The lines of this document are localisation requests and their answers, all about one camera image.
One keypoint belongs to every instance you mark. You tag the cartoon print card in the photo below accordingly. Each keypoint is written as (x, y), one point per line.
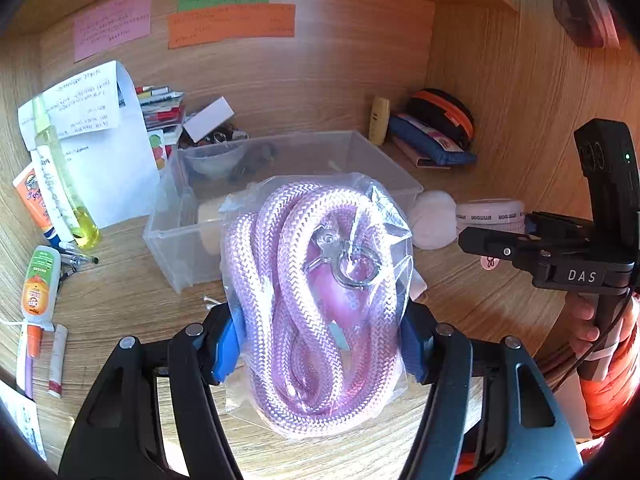
(157, 150)

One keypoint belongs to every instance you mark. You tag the orange paper note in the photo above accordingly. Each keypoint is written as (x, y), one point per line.
(230, 27)

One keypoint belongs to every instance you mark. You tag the yellow spray bottle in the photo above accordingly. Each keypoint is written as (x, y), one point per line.
(75, 200)

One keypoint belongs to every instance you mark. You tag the wooden desktop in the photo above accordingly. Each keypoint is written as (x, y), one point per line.
(475, 305)

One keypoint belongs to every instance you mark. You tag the pink notebook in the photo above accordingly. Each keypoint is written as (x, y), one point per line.
(417, 159)

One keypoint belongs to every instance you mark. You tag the pink paper note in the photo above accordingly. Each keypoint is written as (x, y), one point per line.
(112, 22)

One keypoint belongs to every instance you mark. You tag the green paper note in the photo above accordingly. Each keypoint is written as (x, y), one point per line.
(222, 0)

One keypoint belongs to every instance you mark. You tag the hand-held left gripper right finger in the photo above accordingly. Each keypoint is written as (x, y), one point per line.
(412, 347)

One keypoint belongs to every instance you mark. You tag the white round container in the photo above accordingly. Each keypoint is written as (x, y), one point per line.
(490, 215)

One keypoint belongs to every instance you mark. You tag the small pink sticker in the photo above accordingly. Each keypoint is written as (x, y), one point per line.
(488, 261)

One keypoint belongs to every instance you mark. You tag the white small box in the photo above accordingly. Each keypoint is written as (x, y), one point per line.
(207, 120)

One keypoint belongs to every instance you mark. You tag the person's right hand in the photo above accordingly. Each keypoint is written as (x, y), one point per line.
(585, 327)

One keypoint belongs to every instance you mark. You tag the white paper sheet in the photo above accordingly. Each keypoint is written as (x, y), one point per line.
(130, 170)

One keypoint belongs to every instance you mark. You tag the green orange label bottle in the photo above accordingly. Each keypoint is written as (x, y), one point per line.
(40, 285)

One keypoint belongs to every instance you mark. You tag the clear plastic storage box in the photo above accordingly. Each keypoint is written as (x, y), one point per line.
(172, 232)

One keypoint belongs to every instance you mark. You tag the blue pouch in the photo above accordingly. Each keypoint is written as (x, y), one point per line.
(430, 142)

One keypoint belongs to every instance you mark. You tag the stack of booklets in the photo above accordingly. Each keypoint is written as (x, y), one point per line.
(162, 110)

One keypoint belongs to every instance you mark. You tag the clear plastic bowl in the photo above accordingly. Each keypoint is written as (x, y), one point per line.
(212, 160)

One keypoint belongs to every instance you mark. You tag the beige round sponge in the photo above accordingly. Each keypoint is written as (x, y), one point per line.
(209, 225)

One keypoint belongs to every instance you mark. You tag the black orange round case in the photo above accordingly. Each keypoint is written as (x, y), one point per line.
(447, 110)

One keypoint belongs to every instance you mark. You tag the white printed packet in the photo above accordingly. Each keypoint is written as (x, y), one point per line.
(22, 420)

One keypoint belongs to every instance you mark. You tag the white tube with red cap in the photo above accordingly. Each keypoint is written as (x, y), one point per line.
(57, 360)

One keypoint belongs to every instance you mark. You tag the cotton swab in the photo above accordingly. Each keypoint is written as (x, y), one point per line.
(211, 301)

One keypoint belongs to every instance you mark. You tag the dark red bag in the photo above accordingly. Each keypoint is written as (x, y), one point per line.
(585, 5)

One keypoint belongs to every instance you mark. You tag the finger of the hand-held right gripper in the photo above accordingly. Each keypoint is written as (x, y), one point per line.
(555, 222)
(500, 247)

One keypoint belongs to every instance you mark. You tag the person's right forearm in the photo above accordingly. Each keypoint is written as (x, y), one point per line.
(612, 395)

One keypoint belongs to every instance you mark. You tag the orange sunscreen tube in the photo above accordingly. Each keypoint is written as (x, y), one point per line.
(29, 195)

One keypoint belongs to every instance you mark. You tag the small printed paper note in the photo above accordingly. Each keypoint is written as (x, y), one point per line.
(85, 105)

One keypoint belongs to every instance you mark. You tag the yellow small bottle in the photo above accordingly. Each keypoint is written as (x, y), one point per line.
(380, 120)

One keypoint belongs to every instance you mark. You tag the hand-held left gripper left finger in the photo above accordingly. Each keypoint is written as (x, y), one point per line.
(227, 347)

